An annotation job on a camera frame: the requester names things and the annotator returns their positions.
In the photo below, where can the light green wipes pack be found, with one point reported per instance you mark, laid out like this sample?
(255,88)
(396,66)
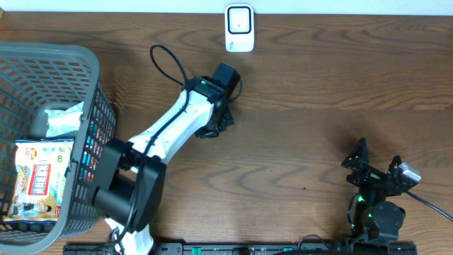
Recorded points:
(61,122)

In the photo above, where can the yellow snack bag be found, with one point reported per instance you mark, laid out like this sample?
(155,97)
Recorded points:
(41,167)

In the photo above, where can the grey plastic mesh basket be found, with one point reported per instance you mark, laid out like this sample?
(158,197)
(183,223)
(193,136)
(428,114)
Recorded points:
(36,77)

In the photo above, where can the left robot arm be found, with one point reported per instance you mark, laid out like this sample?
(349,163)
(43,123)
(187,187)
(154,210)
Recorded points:
(129,182)

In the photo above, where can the white barcode scanner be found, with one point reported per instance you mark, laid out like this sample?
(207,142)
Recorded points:
(239,28)

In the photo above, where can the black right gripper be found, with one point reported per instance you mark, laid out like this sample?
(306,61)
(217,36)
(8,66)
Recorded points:
(367,175)

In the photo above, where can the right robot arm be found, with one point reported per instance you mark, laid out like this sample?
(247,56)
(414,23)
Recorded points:
(372,217)

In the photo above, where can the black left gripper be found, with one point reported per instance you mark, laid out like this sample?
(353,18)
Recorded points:
(227,122)

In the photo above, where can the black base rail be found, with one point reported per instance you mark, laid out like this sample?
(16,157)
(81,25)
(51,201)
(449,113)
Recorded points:
(237,249)

